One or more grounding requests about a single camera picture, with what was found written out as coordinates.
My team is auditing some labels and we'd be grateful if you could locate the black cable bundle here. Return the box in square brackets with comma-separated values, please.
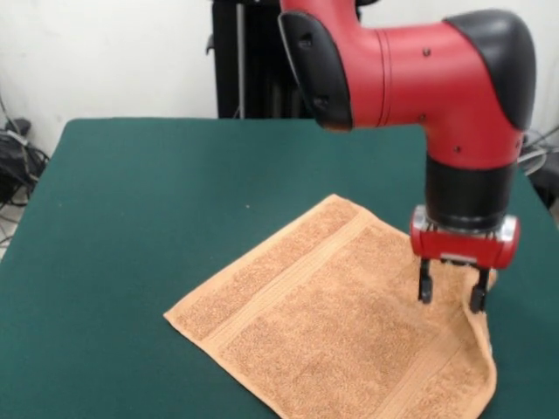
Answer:
[0, 117, 52, 210]

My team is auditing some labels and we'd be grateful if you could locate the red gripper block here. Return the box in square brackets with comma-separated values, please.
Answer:
[409, 204, 521, 314]

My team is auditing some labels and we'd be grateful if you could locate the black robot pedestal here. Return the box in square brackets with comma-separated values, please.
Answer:
[204, 0, 318, 120]

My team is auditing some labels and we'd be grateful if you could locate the dark green table cloth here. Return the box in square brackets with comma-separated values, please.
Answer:
[0, 117, 559, 419]

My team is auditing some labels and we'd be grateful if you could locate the tan terry towel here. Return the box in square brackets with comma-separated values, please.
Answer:
[163, 194, 500, 419]

